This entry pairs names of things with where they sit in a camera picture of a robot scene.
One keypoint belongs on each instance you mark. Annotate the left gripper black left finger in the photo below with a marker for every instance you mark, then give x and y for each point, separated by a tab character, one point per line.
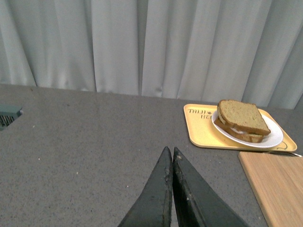
153	206

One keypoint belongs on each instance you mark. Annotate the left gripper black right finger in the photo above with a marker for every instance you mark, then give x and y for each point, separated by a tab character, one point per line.
197	204

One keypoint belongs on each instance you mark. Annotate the bread slice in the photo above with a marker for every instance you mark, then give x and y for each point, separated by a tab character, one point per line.
242	117
250	137

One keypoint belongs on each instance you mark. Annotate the white round plate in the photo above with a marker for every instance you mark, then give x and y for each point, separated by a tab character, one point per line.
269	141

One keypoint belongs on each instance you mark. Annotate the yellow bear tray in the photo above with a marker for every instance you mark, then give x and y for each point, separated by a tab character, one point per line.
202	132

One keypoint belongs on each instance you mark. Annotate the bamboo cutting board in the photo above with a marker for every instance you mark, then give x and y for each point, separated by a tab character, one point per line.
277	182

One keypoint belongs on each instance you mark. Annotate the fried egg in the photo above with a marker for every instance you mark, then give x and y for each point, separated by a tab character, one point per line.
237	131

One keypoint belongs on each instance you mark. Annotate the grey curtain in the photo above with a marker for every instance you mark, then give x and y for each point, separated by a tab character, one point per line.
203	50

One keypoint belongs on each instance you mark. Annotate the grey-green table vent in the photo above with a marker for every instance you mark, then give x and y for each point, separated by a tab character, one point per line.
8	114

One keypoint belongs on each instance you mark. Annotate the metal cutting board handle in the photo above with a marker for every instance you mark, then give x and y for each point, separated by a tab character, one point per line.
290	154

